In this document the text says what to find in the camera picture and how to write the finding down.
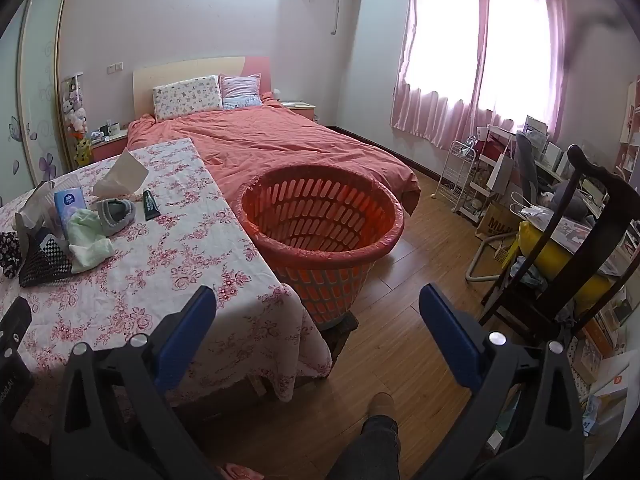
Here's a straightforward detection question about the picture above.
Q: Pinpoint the pink nightstand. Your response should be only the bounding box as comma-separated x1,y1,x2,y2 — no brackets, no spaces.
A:
90,127,130,163

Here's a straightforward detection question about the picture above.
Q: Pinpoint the bed with orange duvet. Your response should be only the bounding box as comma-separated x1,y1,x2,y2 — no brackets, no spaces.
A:
126,92,422,216

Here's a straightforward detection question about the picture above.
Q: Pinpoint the white metal frame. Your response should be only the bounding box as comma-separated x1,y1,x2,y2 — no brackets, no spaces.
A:
465,237,506,283

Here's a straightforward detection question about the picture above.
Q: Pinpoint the magazine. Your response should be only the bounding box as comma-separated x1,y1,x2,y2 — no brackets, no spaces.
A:
530,215,626,276

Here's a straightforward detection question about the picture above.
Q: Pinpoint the beige and pink headboard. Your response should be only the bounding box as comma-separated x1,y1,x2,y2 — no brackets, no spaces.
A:
132,55,273,116

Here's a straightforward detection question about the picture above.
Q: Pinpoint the wardrobe with purple flowers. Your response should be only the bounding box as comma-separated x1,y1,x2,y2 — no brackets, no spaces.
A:
0,0,68,201

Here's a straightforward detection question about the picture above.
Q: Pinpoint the hanging stuffed toy organizer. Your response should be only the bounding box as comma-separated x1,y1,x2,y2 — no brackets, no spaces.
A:
61,75,93,168

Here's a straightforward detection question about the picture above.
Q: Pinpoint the white paper carton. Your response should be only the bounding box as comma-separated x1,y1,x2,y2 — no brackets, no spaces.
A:
92,150,150,198

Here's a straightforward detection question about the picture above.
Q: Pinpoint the light green cloth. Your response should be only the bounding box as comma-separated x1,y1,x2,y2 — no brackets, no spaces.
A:
66,209,115,275

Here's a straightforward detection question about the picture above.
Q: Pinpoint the person's leg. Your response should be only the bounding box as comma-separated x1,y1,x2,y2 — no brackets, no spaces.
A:
325,412,401,480

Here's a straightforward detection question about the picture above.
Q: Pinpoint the pink floral tablecloth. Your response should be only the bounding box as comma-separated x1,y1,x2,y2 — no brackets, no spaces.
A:
0,137,333,441

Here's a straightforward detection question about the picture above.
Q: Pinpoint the floral pillow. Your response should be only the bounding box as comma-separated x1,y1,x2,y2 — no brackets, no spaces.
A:
152,75,223,122

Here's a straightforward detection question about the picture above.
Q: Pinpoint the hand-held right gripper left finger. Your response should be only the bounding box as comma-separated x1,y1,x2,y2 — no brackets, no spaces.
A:
50,285,218,480

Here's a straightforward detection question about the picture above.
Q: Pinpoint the white cardboard box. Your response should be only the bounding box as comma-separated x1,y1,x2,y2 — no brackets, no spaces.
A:
590,355,633,396

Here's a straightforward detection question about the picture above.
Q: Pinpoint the yellow cushion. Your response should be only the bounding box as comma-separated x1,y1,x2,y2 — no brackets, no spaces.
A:
517,220,616,311

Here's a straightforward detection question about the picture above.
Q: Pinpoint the white shelf rack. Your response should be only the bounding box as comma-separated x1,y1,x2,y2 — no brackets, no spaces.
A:
470,125,521,221

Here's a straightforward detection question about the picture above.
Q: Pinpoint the black floral cloth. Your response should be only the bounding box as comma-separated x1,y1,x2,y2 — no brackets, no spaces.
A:
0,231,22,278

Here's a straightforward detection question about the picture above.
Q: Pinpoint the dark wooden chair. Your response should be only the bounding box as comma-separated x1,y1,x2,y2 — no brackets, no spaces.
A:
480,144,640,346

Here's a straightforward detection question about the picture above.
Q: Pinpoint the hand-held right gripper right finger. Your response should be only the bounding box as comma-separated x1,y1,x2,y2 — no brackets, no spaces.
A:
415,283,586,480

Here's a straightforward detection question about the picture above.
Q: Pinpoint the dark green tube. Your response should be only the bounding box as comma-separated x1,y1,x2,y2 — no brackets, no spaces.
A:
142,189,162,220

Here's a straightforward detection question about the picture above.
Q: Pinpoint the white paper bag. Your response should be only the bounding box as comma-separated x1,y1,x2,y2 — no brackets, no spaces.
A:
487,152,516,193

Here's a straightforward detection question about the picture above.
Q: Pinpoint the striped pillow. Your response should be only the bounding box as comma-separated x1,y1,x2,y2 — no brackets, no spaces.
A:
219,73,263,110

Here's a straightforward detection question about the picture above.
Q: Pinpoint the orange plastic laundry basket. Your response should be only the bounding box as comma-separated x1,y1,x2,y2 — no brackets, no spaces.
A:
235,164,406,331

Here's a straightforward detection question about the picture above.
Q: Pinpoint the grey office chair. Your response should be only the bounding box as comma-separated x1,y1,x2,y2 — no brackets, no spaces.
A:
515,132,546,206

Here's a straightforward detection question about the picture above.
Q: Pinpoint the white wire rack trolley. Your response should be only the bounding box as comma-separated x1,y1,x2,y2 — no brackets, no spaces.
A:
434,140,478,213

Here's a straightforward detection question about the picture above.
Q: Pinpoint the black mesh bag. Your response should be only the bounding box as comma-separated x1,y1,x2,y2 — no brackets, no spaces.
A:
19,232,73,288

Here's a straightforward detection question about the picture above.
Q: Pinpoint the brown paper bag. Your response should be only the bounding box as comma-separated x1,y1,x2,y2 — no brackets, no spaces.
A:
475,200,521,243

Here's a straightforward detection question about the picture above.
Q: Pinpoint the blue tissue pack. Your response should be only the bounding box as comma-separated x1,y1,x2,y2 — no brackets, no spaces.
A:
52,187,88,238

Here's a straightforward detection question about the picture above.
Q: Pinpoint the brown shoe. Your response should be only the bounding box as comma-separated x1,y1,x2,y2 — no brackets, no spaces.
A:
367,392,396,418

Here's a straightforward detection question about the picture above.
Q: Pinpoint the pink curtain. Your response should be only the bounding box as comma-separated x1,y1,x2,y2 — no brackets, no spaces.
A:
390,0,571,151

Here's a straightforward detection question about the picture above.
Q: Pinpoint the beige nightstand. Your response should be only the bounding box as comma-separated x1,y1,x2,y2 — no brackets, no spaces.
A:
280,101,317,122

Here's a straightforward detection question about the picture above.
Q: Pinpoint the grey slipper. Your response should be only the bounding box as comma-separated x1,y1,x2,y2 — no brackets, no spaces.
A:
95,198,137,236

